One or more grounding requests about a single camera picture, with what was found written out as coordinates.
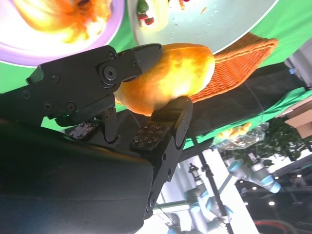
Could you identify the green tablecloth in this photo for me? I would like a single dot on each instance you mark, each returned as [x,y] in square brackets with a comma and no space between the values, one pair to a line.
[287,24]

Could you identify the grey-green bowl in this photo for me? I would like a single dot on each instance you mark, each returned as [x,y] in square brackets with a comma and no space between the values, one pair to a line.
[207,24]

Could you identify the orange wicker basket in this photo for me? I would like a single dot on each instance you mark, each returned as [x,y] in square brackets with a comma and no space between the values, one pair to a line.
[231,70]

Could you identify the clear bag of yellow items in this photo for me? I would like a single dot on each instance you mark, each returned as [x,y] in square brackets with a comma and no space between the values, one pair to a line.
[234,132]

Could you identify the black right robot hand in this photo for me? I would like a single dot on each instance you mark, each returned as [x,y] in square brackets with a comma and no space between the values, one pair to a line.
[73,182]

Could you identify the brown cardboard box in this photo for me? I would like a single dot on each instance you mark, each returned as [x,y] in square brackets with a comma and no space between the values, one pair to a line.
[302,122]

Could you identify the green leafy plant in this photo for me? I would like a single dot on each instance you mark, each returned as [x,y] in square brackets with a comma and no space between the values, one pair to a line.
[280,136]

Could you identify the lavender plate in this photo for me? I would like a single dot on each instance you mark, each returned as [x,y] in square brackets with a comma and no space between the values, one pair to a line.
[14,51]

